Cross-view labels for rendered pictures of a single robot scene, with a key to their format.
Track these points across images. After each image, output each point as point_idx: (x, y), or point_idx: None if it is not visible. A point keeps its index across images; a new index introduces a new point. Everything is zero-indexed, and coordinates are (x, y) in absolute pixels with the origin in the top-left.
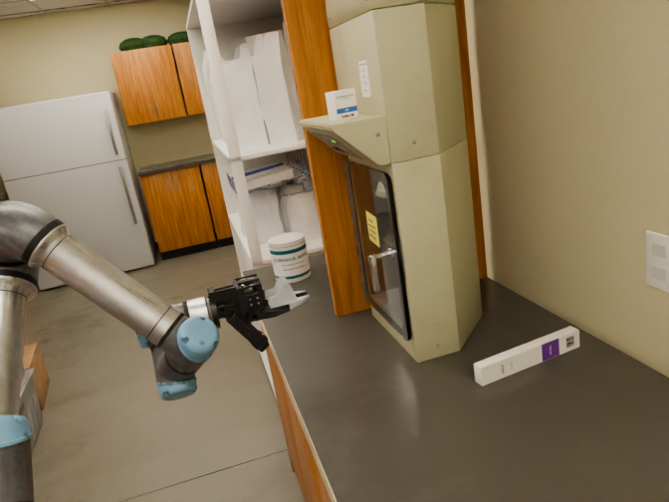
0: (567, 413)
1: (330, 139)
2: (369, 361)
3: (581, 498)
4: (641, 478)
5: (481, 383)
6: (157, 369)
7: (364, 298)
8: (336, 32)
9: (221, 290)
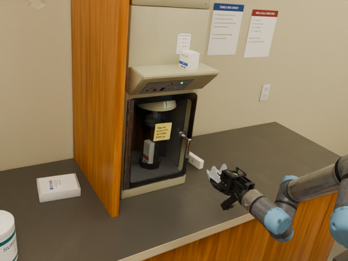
0: (216, 154)
1: (176, 83)
2: (182, 198)
3: (255, 158)
4: (243, 149)
5: (202, 167)
6: (291, 225)
7: (124, 189)
8: (149, 10)
9: (249, 179)
